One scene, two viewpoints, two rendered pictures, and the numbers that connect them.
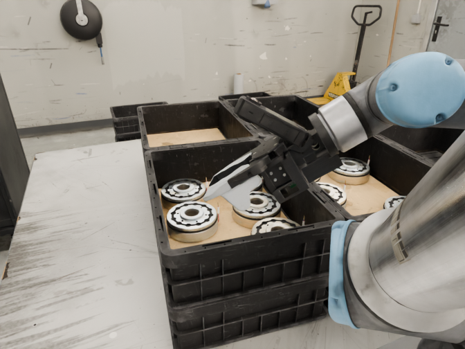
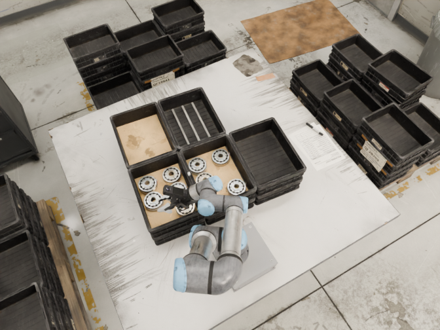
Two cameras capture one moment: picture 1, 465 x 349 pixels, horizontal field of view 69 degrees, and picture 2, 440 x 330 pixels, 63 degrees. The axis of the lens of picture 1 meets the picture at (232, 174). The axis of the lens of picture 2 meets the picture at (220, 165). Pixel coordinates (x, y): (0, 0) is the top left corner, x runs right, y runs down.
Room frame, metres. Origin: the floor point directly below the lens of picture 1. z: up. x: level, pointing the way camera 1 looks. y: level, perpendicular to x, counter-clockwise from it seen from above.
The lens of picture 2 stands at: (-0.31, -0.21, 2.61)
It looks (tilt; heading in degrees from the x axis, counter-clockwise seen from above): 59 degrees down; 355
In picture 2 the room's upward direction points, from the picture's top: 2 degrees counter-clockwise
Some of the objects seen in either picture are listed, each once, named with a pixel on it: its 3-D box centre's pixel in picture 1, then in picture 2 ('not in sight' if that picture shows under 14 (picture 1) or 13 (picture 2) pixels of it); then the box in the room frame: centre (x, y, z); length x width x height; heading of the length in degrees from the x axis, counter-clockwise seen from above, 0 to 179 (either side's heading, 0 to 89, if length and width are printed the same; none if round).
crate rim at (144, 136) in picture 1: (190, 123); (143, 133); (0.98, 0.13, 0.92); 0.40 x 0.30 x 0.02; 17
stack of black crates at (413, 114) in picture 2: not in sight; (418, 134); (1.20, -1.93, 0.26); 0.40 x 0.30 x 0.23; 22
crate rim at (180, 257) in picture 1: (226, 184); (164, 189); (0.60, 0.01, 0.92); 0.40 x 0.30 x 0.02; 17
